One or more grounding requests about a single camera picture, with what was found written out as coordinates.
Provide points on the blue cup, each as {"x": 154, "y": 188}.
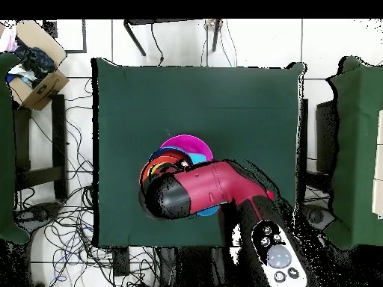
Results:
{"x": 197, "y": 158}

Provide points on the large pink bowl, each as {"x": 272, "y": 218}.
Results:
{"x": 191, "y": 143}

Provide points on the large blue bowl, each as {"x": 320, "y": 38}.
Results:
{"x": 161, "y": 151}

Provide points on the large orange bowl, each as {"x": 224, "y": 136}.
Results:
{"x": 145, "y": 176}

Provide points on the red cup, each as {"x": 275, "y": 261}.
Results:
{"x": 270, "y": 194}

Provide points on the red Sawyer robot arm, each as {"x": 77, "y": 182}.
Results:
{"x": 215, "y": 185}

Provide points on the small blue bowl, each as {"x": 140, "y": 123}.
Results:
{"x": 209, "y": 212}

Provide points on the dark green tablecloth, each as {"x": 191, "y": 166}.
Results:
{"x": 194, "y": 104}

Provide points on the black power strip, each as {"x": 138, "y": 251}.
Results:
{"x": 121, "y": 263}

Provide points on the black bench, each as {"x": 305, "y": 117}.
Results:
{"x": 59, "y": 143}

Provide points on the black box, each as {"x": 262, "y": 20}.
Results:
{"x": 326, "y": 134}

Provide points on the cardboard box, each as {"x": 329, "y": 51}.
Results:
{"x": 45, "y": 89}

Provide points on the green cloth covered table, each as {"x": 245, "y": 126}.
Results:
{"x": 6, "y": 149}
{"x": 356, "y": 149}

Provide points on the dark clothes bundle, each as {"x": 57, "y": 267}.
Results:
{"x": 36, "y": 62}

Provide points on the beige board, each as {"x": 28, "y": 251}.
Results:
{"x": 378, "y": 164}

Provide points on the black metal table frame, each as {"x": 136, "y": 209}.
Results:
{"x": 134, "y": 37}

